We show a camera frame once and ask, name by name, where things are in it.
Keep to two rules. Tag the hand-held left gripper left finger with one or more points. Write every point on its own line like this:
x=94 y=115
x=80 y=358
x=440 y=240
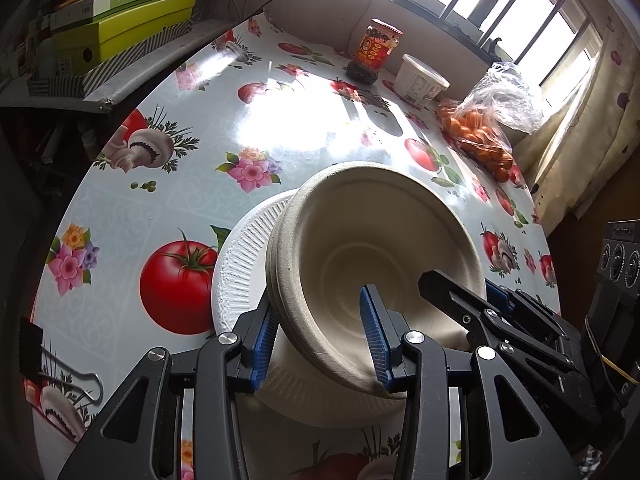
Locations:
x=262 y=345

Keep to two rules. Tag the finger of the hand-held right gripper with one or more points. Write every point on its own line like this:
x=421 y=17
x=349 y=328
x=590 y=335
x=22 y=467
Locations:
x=450 y=300
x=500 y=295

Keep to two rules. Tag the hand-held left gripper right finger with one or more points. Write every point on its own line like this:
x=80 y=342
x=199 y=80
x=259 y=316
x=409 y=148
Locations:
x=372 y=335

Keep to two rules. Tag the pile of small oranges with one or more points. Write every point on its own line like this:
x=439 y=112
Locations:
x=475 y=135

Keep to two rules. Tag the vegetable print tablecloth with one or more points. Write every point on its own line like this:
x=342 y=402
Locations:
x=150 y=210

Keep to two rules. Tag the spotted cream curtain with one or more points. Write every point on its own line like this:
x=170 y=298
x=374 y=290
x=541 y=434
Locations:
x=590 y=135

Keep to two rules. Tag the clear plastic bag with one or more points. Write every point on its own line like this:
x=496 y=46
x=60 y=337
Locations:
x=510 y=100

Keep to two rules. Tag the white plastic tub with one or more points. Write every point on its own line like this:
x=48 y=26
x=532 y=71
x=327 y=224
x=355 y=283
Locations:
x=420 y=82

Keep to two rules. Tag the black binder clip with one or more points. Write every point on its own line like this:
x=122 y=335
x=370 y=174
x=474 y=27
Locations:
x=30 y=345

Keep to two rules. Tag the red label sauce jar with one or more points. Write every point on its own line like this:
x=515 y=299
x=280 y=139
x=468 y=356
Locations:
x=375 y=50

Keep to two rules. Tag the white side shelf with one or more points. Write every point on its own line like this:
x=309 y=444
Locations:
x=150 y=87

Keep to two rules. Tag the bright green box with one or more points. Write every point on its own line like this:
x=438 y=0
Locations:
x=130 y=30

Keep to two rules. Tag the window frame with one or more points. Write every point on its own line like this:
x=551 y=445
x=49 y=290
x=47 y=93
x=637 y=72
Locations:
x=450 y=5

